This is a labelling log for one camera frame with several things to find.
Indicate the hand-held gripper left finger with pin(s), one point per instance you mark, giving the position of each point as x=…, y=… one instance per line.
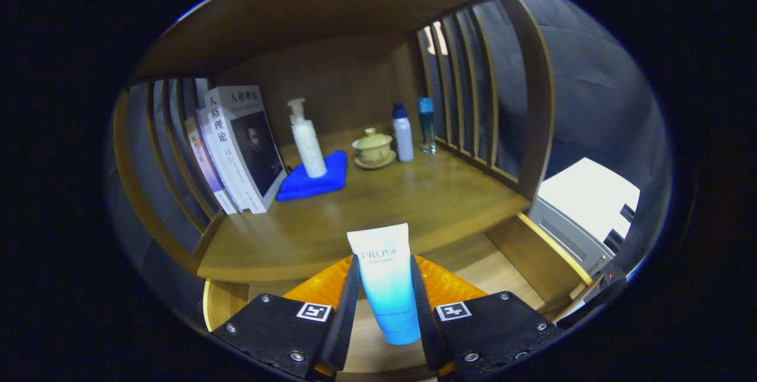
x=343, y=323

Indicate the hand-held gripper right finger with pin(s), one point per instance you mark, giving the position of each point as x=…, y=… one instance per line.
x=424, y=323

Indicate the white and blue cosmetic tube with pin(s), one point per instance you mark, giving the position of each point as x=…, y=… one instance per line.
x=384, y=275

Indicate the wooden drawer with black knob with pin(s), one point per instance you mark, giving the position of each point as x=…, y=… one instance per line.
x=473, y=264

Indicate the wooden countertop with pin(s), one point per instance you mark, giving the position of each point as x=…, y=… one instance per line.
x=402, y=198

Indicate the white grey office cabinet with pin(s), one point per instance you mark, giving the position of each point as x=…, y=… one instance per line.
x=585, y=193

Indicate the blue folded cloth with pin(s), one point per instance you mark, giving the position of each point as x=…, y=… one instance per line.
x=313, y=184

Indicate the beige saucer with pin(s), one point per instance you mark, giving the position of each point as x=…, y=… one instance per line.
x=384, y=163

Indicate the white pump bottle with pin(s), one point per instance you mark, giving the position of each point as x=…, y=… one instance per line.
x=310, y=148

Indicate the beige lidded tea cup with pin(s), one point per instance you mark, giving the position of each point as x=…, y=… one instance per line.
x=372, y=145

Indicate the white bottle with blue cap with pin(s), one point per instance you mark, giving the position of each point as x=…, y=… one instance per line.
x=404, y=136

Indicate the teal glass bottle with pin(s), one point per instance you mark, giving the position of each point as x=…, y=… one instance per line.
x=426, y=125

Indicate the thick white book with portrait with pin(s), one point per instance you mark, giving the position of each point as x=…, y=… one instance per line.
x=251, y=145

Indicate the thin white book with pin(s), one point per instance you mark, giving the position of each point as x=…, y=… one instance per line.
x=220, y=157

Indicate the small black block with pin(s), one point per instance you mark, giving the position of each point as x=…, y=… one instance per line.
x=614, y=240
x=627, y=213

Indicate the purple white book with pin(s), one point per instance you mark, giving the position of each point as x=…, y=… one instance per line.
x=204, y=160

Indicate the black backdrop cloth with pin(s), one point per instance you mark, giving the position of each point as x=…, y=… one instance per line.
x=591, y=104

